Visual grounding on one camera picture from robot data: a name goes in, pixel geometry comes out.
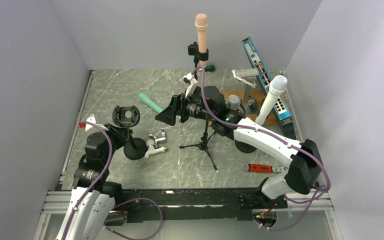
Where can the black round base clip stand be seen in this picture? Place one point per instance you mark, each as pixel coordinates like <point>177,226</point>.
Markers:
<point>193,50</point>

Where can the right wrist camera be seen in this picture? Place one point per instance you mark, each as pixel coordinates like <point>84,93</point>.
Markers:
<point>191,82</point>

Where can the white and chrome faucet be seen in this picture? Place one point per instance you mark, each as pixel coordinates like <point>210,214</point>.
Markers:
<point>153,145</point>

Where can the metal bracket on post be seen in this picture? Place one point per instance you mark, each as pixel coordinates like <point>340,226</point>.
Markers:
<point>249,78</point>

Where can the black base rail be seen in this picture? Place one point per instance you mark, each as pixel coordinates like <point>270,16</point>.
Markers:
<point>140,205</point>

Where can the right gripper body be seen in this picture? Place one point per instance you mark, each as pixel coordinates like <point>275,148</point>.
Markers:
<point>194,108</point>

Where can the black shock mount desk stand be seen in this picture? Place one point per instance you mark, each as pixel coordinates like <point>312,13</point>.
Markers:
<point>126,117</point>

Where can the white microphone silver grille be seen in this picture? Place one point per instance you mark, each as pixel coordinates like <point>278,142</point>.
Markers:
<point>276,87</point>

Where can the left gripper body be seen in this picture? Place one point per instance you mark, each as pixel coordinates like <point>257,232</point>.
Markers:
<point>116,142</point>

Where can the red handled adjustable wrench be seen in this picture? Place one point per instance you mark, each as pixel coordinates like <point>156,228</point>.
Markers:
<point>260,168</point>

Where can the wooden board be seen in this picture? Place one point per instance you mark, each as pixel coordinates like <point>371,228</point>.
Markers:
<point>259,96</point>

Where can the grey condenser microphone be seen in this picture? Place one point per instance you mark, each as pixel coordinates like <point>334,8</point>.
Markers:
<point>233,102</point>

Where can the blue network switch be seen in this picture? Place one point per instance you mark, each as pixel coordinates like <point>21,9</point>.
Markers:
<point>280,109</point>

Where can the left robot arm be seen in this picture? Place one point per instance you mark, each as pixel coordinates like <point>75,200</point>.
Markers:
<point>93,197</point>

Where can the black tripod shock mount stand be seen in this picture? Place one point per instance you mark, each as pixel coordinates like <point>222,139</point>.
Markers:
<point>203,144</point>

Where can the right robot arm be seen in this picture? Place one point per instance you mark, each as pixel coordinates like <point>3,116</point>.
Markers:
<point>301,159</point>

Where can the green handled screwdriver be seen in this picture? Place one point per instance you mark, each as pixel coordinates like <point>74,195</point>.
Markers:
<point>210,68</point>

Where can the mint green microphone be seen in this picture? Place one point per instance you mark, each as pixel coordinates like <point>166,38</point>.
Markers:
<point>145,99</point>

